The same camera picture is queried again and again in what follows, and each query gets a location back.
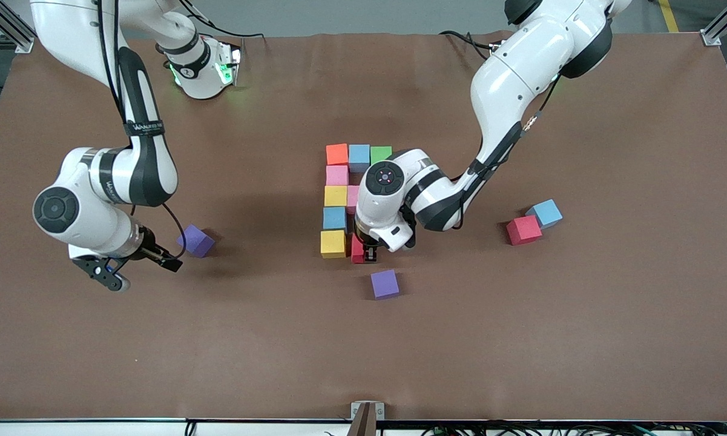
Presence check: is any purple foam cube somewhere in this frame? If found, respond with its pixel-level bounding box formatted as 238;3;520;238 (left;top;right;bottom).
370;269;401;300
180;224;215;259

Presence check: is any brown table mat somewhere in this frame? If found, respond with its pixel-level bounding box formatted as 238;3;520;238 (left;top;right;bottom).
0;30;727;423

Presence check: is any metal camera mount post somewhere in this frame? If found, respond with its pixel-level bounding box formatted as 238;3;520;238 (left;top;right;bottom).
350;401;386;436

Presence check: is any white table front rail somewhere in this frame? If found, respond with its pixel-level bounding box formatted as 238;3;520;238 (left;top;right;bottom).
0;419;727;436

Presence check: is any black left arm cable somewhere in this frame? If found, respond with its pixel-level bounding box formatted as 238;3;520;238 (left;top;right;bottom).
454;73;561;231

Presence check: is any tangled black cable bundle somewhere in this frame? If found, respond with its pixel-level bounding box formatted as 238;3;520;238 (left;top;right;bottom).
421;422;727;436

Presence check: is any black base cable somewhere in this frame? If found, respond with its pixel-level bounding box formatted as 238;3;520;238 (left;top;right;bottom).
439;29;498;58

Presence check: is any aluminium frame post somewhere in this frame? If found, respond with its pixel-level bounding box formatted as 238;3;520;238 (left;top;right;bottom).
0;0;58;54
699;0;727;48

